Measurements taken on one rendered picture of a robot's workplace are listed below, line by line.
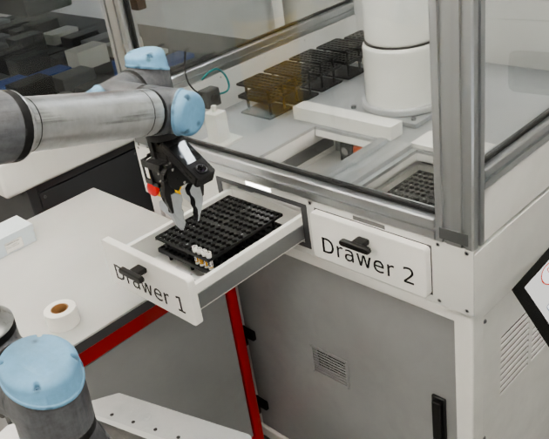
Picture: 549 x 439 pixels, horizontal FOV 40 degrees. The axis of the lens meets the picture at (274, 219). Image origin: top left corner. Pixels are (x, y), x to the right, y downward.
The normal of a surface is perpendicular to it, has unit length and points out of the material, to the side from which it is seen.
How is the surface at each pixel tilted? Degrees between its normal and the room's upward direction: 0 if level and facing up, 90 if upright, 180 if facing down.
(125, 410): 0
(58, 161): 90
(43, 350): 10
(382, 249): 90
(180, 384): 90
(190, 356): 90
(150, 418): 0
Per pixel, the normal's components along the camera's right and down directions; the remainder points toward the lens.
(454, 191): -0.69, 0.43
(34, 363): 0.03, -0.84
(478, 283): 0.71, 0.25
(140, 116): 0.84, 0.11
